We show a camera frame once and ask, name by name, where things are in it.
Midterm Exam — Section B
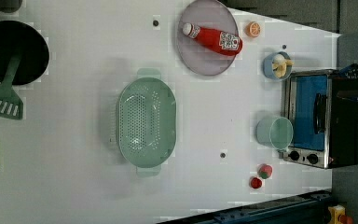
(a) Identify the orange slice toy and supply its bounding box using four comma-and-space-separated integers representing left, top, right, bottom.
245, 21, 261, 38

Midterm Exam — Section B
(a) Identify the light green cup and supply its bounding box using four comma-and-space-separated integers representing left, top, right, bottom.
255, 116, 294, 151

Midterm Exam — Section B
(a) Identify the red ketchup bottle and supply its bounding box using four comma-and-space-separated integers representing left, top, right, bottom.
182, 22, 243, 56

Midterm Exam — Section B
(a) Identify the small red tomato toy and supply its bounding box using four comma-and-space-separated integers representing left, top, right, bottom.
250, 176, 263, 189

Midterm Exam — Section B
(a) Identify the peeled banana toy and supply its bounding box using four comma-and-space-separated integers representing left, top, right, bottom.
272, 54, 294, 78

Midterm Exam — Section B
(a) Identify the yellow emergency stop button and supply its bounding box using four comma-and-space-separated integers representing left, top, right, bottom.
328, 205, 353, 224

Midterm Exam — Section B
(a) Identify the black and silver toaster oven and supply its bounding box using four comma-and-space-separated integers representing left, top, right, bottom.
282, 69, 358, 169

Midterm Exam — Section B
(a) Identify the blue bowl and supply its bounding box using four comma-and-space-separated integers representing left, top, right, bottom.
263, 51, 293, 80

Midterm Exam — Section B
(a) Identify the black round pan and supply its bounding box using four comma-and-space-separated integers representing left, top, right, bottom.
0, 21, 49, 86

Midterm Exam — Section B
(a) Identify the grey round plate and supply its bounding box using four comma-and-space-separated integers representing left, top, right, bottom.
176, 0, 243, 76

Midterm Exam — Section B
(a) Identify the green oval plastic strainer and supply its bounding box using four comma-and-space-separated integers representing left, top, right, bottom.
116, 68, 176, 177

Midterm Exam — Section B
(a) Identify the green slotted spatula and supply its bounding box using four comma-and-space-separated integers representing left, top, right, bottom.
0, 53, 23, 120

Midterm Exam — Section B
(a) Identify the dark grey cup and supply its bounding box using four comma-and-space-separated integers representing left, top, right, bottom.
0, 0, 23, 13

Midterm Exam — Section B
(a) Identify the blue metal frame rail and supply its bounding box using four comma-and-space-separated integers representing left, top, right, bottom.
159, 190, 336, 224

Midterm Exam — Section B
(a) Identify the red strawberry toy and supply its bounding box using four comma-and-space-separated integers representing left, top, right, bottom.
258, 164, 273, 179

